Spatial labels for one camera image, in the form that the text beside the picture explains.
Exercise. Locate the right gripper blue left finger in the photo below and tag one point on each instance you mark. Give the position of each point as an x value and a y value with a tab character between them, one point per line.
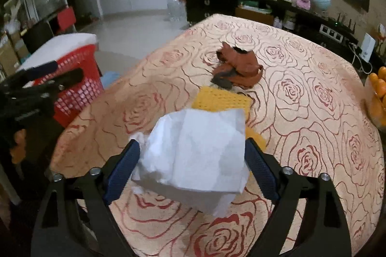
118	170

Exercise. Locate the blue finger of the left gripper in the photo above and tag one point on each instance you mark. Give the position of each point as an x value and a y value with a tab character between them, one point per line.
24	76
57	84

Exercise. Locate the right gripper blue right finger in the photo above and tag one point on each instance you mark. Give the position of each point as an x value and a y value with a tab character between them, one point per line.
263	168

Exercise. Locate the white paper sheet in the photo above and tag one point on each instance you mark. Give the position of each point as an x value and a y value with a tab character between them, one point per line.
195	157

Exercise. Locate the yellow foam fruit net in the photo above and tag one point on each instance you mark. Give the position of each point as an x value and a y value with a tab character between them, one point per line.
213	99

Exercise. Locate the brown paper bag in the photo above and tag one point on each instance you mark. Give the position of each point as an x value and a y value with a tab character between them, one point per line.
237	68

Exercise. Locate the person left hand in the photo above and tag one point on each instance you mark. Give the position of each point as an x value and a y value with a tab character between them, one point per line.
18	152

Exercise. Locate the red plastic mesh basket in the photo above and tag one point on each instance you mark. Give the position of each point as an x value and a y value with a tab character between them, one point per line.
85	85

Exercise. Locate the stacked cardboard boxes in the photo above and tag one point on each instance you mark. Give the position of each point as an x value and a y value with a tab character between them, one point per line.
13	53

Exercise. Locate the white cushioned sofa seat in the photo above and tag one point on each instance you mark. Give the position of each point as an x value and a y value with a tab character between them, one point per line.
58	47

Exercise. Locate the light blue floor mat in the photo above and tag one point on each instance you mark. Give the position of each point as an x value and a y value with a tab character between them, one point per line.
109	78

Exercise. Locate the red chair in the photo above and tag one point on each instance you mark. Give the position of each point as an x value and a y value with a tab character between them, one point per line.
66	19

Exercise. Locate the rose pattern tablecloth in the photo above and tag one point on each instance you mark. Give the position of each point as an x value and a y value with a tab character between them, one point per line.
308	109

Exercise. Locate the glass bowl of oranges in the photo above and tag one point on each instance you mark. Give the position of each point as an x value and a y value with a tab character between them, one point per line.
375	98

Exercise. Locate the large clear water jug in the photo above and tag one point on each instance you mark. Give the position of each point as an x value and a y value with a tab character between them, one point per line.
176	10

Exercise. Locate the black tv cabinet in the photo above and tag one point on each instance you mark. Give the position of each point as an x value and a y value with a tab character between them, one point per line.
324	31

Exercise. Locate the white router box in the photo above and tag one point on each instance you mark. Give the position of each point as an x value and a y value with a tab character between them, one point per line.
367	47

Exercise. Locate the light blue globe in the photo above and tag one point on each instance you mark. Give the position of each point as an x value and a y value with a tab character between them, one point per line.
320	6

